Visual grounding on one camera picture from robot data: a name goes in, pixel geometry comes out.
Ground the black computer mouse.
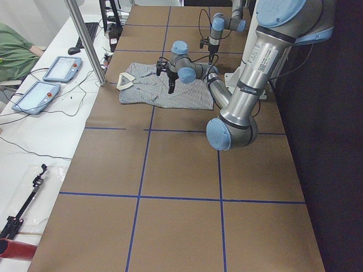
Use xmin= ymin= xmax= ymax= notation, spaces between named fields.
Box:
xmin=67 ymin=47 xmax=81 ymax=56

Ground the red cylinder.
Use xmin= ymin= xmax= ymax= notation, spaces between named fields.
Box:
xmin=1 ymin=239 xmax=37 ymax=261

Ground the person in green shirt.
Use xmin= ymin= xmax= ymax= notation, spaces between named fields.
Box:
xmin=1 ymin=23 xmax=44 ymax=82

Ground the blue teach pendant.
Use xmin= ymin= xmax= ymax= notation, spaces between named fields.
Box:
xmin=11 ymin=80 xmax=61 ymax=114
xmin=43 ymin=56 xmax=82 ymax=83

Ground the black reacher tool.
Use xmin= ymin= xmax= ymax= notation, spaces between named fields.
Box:
xmin=0 ymin=163 xmax=48 ymax=241

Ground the far blue teach pendant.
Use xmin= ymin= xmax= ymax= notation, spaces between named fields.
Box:
xmin=43 ymin=56 xmax=82 ymax=83

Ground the near blue teach pendant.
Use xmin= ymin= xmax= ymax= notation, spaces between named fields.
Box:
xmin=11 ymin=80 xmax=61 ymax=114

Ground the aluminium frame post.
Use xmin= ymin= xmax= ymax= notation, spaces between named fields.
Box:
xmin=64 ymin=0 xmax=106 ymax=86

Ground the black box with label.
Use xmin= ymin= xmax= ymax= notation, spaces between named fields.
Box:
xmin=108 ymin=24 xmax=123 ymax=52

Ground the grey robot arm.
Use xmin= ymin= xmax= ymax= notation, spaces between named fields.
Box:
xmin=200 ymin=0 xmax=247 ymax=65
xmin=156 ymin=1 xmax=336 ymax=150

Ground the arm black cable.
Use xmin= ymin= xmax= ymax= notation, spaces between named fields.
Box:
xmin=197 ymin=8 xmax=230 ymax=40
xmin=157 ymin=53 xmax=219 ymax=77

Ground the black keyboard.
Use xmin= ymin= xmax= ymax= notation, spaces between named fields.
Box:
xmin=75 ymin=22 xmax=99 ymax=49

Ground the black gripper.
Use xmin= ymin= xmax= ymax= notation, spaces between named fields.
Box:
xmin=199 ymin=37 xmax=218 ymax=65
xmin=156 ymin=57 xmax=178 ymax=94

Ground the striped polo shirt white collar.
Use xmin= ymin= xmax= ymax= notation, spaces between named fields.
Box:
xmin=116 ymin=62 xmax=213 ymax=110

